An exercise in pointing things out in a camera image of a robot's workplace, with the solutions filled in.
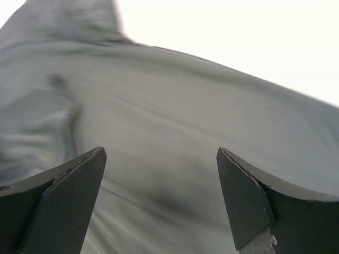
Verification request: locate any dark grey t-shirt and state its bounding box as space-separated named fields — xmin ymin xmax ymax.
xmin=1 ymin=1 xmax=338 ymax=253

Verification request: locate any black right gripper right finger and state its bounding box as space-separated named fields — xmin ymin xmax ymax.
xmin=217 ymin=148 xmax=338 ymax=253

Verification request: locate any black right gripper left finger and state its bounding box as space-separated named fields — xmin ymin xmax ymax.
xmin=1 ymin=147 xmax=106 ymax=254

